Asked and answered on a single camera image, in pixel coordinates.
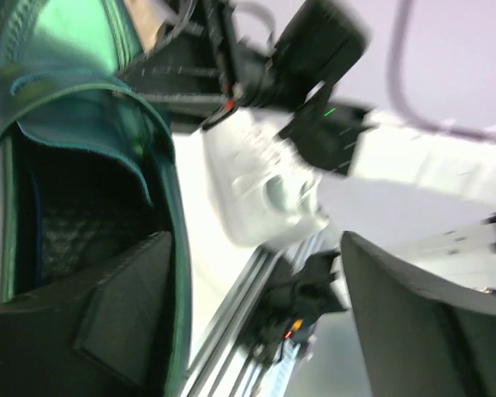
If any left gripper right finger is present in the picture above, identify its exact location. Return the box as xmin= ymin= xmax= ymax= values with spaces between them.
xmin=341 ymin=232 xmax=496 ymax=397

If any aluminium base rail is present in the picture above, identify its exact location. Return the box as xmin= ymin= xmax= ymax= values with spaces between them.
xmin=181 ymin=214 xmax=496 ymax=397

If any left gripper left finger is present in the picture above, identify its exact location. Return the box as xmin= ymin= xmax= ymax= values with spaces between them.
xmin=0 ymin=232 xmax=172 ymax=396

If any green pointed shoe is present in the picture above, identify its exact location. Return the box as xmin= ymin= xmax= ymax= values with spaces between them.
xmin=0 ymin=1 xmax=192 ymax=396

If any white chunky sneaker left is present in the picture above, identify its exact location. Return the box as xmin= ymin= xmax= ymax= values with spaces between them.
xmin=203 ymin=110 xmax=329 ymax=251

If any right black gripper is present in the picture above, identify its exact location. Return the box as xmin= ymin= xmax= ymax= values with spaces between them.
xmin=117 ymin=1 xmax=281 ymax=133

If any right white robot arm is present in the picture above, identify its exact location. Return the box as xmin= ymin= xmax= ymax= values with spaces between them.
xmin=203 ymin=81 xmax=496 ymax=205

